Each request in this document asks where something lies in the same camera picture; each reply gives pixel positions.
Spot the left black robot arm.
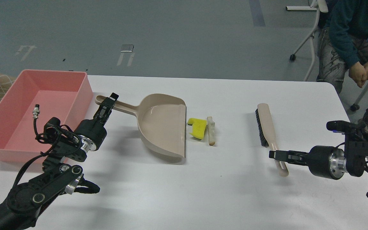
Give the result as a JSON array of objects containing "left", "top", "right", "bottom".
[{"left": 0, "top": 93, "right": 119, "bottom": 230}]

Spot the beige plastic dustpan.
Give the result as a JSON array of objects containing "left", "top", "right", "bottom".
[{"left": 112, "top": 93, "right": 187, "bottom": 158}]

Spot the pink plastic bin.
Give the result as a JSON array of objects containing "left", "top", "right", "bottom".
[{"left": 0, "top": 69, "right": 94, "bottom": 163}]

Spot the beige hand brush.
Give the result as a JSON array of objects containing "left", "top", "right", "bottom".
[{"left": 255, "top": 103, "right": 289, "bottom": 177}]

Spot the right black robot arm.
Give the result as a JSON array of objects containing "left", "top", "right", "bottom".
[{"left": 269, "top": 120, "right": 368, "bottom": 198}]

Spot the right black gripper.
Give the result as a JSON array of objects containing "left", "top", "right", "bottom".
[{"left": 269, "top": 146, "right": 346, "bottom": 180}]

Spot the grey floor socket plate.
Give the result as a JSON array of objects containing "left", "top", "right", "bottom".
[{"left": 120, "top": 44, "right": 134, "bottom": 53}]

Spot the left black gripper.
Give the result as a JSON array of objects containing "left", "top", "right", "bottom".
[{"left": 74, "top": 93, "right": 119, "bottom": 151}]

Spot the seated person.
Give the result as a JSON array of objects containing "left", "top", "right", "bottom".
[{"left": 317, "top": 0, "right": 368, "bottom": 127}]

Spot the yellow sponge piece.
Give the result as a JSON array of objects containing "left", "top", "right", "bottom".
[{"left": 187, "top": 118, "right": 207, "bottom": 140}]

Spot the white table base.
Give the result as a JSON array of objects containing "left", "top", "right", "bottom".
[{"left": 285, "top": 6, "right": 317, "bottom": 11}]

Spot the white office chair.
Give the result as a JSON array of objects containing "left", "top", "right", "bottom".
[{"left": 289, "top": 0, "right": 368, "bottom": 111}]

